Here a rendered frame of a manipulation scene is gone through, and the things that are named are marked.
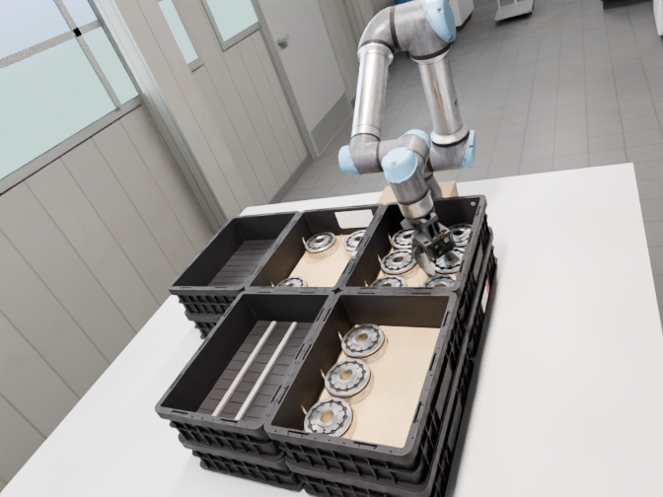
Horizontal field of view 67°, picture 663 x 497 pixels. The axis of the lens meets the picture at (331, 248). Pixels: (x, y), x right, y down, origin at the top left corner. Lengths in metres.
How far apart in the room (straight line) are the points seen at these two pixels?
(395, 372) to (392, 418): 0.12
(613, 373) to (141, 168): 2.56
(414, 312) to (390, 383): 0.18
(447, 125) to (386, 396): 0.84
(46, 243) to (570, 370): 2.25
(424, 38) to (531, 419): 0.95
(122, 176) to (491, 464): 2.42
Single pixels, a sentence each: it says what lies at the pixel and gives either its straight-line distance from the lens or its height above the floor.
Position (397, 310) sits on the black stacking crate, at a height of 0.88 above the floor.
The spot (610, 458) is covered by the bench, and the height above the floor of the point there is 0.70.
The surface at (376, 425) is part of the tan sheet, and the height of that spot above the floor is 0.83.
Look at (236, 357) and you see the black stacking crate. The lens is 1.37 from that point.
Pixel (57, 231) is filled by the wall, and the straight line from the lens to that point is 2.73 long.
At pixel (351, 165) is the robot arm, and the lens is 1.25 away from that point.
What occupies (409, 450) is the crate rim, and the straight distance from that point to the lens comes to 0.89.
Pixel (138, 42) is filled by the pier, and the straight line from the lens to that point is 3.03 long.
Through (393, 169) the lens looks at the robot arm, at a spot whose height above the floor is 1.19.
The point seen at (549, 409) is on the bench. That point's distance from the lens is 1.18.
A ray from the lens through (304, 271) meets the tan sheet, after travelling 1.54.
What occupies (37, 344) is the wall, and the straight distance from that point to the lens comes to 2.68.
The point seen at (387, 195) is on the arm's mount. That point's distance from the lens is 1.86.
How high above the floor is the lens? 1.65
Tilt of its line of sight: 31 degrees down
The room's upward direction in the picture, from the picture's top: 22 degrees counter-clockwise
